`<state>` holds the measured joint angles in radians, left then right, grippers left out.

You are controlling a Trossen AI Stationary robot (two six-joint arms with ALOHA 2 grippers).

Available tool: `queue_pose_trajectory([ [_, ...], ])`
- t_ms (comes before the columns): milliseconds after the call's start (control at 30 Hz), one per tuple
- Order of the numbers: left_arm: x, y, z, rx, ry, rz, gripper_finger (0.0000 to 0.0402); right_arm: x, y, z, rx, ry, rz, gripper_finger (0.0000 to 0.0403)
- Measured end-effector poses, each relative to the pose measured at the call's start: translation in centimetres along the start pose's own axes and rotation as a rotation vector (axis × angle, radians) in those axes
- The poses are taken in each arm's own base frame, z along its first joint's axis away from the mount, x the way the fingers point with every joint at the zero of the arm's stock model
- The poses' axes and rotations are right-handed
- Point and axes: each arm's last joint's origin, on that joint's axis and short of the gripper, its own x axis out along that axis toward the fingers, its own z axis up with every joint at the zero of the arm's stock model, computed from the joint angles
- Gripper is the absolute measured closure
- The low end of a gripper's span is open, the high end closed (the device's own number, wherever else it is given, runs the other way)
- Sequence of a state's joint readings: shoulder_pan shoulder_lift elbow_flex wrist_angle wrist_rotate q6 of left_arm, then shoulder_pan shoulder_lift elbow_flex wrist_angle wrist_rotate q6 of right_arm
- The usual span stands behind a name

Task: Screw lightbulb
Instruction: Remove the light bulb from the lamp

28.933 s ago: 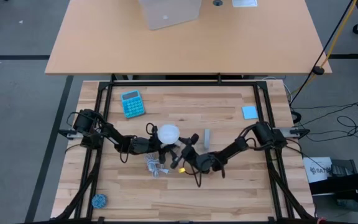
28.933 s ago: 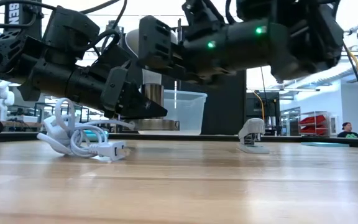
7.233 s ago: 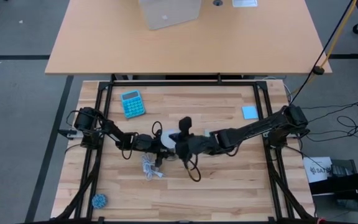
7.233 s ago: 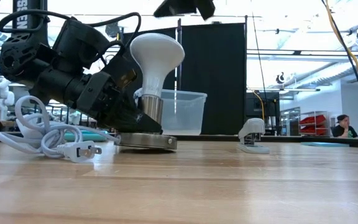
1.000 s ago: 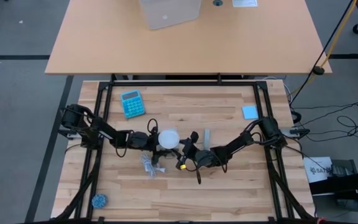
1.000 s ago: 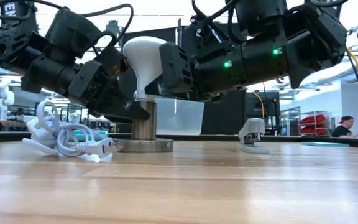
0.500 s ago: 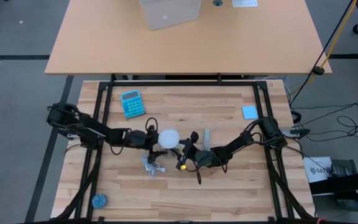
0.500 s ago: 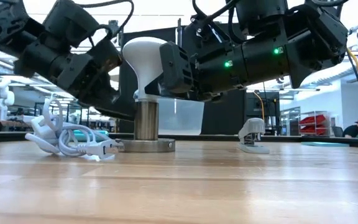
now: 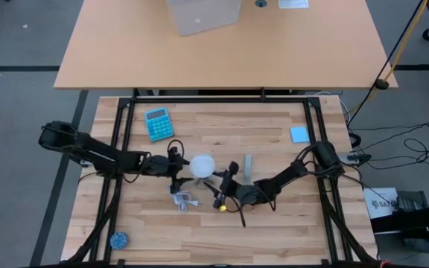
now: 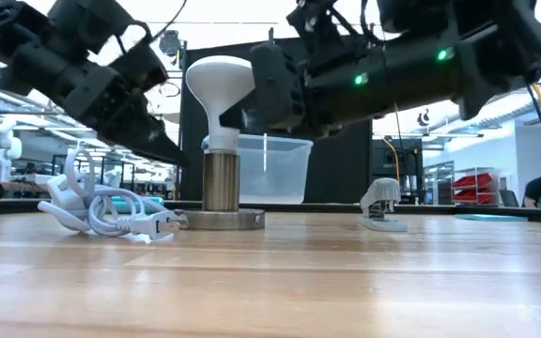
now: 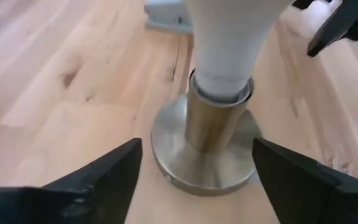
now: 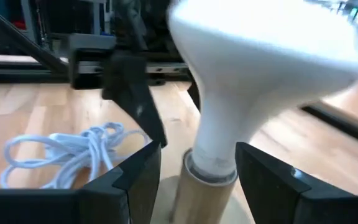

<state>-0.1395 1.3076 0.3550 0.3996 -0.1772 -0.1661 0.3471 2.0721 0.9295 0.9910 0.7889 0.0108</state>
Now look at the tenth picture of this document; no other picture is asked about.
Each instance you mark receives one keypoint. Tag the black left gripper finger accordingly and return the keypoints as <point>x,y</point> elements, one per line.
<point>139,129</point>

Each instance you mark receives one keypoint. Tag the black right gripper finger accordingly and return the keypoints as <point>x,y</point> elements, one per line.
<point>240,115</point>

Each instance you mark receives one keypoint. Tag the clear plastic bin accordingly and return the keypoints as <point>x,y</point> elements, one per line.
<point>275,173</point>

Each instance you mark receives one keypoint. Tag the blue sticky note pad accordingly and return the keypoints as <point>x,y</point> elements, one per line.
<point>491,218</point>

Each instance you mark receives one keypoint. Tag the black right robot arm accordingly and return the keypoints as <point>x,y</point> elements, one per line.
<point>486,56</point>

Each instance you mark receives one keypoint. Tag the shelf with red bins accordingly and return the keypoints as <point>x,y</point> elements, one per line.
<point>474,180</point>

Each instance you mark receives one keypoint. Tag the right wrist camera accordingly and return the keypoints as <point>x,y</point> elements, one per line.
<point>322,33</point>

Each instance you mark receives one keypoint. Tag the white lightbulb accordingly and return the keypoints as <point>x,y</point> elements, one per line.
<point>219,75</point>

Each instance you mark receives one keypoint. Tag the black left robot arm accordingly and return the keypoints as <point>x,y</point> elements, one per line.
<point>31,61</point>

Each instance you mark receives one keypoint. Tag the grey stapler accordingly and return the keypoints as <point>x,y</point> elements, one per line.
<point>381,192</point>

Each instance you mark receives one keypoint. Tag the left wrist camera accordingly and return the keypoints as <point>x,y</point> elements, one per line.
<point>139,66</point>

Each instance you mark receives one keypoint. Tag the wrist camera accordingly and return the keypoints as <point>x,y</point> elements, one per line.
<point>139,66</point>
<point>322,33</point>

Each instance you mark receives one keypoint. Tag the black room divider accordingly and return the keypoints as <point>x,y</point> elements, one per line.
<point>341,164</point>

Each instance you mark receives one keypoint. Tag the black office chair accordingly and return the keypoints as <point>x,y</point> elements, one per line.
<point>509,199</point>

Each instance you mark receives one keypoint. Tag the black aluminium table frame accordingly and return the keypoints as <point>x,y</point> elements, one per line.
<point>298,207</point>

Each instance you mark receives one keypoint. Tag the teal calculator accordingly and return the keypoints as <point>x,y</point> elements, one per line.
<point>120,205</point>

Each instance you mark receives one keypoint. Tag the black equipment rack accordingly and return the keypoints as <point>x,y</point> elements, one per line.
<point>409,164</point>

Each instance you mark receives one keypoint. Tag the brass lamp socket base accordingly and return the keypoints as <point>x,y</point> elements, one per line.
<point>221,183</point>

